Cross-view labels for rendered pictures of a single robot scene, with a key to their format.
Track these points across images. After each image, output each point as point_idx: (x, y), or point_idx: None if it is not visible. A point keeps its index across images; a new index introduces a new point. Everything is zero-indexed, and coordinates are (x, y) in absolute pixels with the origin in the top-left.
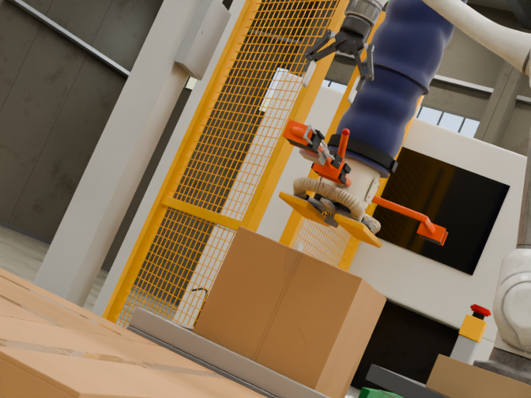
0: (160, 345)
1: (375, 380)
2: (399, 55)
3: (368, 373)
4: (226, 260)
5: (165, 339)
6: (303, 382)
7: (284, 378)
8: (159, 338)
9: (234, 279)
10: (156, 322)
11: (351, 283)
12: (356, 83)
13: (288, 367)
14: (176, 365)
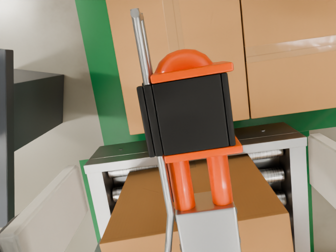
0: (260, 135)
1: (1, 48)
2: None
3: (9, 49)
4: (268, 189)
5: (260, 137)
6: (136, 177)
7: (146, 157)
8: (266, 136)
9: (245, 185)
10: (278, 138)
11: (112, 234)
12: (25, 208)
13: (153, 177)
14: (188, 41)
